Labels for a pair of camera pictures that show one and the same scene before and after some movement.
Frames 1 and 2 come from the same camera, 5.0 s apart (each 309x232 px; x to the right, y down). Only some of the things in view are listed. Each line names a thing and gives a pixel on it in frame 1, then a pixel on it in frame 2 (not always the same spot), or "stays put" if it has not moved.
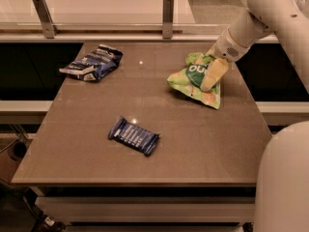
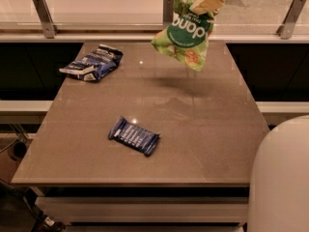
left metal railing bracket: (44, 14) stays put
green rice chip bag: (188, 80) -> (184, 38)
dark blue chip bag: (96, 66) stays put
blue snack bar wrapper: (133, 135) stays put
